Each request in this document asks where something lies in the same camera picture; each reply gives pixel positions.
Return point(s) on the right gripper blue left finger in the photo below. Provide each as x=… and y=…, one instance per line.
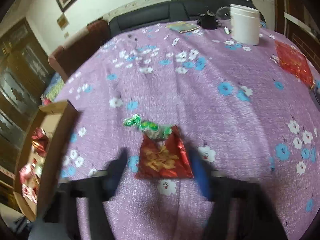
x=101, y=189

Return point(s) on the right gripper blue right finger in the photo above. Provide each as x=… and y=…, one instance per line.
x=214, y=189

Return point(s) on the green candy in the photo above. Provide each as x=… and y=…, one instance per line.
x=153, y=130

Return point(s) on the red gold triangular snack bag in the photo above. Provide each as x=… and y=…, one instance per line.
x=39, y=141

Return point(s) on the cardboard tray box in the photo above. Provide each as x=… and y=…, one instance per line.
x=35, y=176

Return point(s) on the purple floral tablecloth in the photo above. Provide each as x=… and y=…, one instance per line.
x=249, y=118

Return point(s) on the blue green blanket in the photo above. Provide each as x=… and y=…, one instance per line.
x=55, y=86

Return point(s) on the brown armchair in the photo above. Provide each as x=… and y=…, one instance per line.
x=71, y=55

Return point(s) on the black stand base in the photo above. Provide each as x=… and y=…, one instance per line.
x=315, y=92

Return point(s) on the dark wooden cabinet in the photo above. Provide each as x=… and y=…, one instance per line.
x=25, y=74

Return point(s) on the red foil gift bag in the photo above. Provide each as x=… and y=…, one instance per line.
x=294, y=62

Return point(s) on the booklet on table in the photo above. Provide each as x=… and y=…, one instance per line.
x=183, y=27

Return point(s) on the small black object on table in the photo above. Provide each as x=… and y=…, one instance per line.
x=208, y=21

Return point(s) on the white plastic jar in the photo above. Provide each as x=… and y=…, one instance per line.
x=245, y=24

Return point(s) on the black leather sofa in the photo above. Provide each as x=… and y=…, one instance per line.
x=170, y=11

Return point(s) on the yellow wall plaque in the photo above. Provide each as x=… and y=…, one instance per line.
x=62, y=22

